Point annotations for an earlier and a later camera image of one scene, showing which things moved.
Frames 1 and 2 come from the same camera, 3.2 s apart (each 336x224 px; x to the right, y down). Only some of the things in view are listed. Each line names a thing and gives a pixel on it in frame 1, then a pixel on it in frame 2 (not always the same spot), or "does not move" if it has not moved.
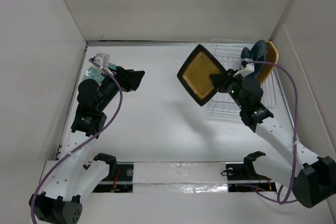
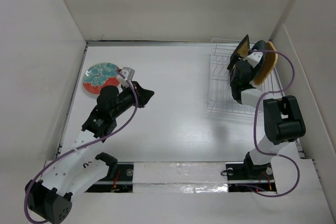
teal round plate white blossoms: (259, 52) does not move
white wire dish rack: (228, 53) does not move
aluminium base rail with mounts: (184, 178) does not move
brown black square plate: (193, 75) → (240, 52)
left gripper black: (127, 78) → (143, 95)
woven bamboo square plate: (272, 56) does not move
